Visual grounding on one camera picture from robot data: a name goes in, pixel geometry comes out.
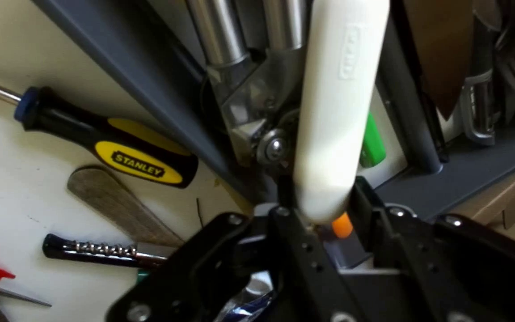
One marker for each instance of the white small cylinder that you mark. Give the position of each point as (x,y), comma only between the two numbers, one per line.
(334,119)

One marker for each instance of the grey utensil holder tray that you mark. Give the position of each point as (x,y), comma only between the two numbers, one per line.
(150,78)

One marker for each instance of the wooden drawer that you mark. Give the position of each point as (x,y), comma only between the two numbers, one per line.
(18,198)

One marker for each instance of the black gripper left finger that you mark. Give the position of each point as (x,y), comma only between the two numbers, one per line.
(304,270)

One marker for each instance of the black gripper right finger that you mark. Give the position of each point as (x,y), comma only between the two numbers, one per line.
(397,270)

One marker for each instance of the yellow black Stanley screwdriver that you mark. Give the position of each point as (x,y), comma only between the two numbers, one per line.
(138,162)

